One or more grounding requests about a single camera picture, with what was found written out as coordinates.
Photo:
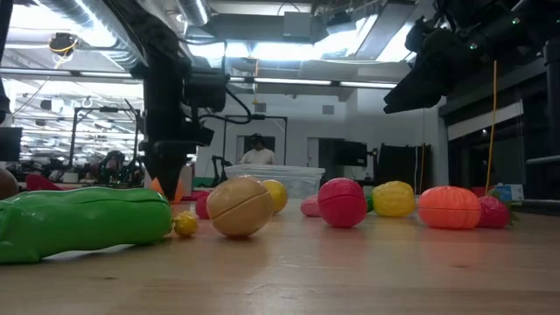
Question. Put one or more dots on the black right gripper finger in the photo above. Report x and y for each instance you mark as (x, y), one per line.
(411, 92)

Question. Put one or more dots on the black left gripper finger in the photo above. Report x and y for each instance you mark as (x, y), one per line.
(168, 175)

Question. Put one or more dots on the small red toy cherry tomato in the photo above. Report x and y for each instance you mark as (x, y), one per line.
(201, 207)

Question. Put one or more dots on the small yellow toy pepper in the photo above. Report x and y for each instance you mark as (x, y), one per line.
(185, 224)

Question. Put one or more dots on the green toy cucumber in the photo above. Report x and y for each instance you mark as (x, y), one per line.
(79, 223)

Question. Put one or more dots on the yellow toy lemon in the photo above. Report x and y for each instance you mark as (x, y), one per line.
(279, 194)

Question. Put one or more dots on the orange toy pumpkin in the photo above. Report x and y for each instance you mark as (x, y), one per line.
(450, 207)

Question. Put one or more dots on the small pink toy fruit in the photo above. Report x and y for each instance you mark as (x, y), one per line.
(309, 207)

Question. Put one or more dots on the red toy strawberry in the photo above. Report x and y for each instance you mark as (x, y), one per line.
(492, 212)

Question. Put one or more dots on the brown toy kiwi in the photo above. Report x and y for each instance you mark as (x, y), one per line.
(7, 184)

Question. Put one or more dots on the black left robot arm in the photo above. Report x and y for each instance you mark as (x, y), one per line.
(162, 87)

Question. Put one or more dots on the black background robot arm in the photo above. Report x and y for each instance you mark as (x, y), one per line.
(214, 170)

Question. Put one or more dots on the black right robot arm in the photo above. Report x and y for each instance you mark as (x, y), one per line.
(481, 13)

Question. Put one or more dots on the clear plastic tupperware container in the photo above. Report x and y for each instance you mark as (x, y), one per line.
(302, 181)

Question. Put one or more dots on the black upright panel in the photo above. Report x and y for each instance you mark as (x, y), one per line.
(402, 166)

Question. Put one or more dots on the tan toy potato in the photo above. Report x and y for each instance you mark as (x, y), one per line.
(240, 205)

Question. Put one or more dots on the person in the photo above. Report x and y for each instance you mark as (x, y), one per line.
(258, 155)

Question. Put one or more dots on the black screen cabinet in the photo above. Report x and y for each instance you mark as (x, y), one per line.
(345, 153)

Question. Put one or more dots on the red bin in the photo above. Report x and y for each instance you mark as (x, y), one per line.
(480, 191)

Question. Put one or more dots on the red triangular object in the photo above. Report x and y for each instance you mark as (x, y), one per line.
(39, 184)

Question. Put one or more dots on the blue and white box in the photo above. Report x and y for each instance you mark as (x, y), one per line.
(512, 192)

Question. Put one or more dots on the black computer monitor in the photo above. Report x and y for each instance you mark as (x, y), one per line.
(9, 144)

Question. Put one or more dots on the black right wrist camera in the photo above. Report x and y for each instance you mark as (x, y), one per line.
(422, 37)

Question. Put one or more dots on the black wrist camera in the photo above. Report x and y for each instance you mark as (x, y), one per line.
(205, 89)
(422, 37)

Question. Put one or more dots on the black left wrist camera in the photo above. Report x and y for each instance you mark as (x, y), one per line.
(205, 89)

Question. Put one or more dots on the black metal stand frame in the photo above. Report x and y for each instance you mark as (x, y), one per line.
(256, 116)
(72, 140)

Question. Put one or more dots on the silver ventilation duct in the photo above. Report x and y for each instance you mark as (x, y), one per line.
(194, 11)

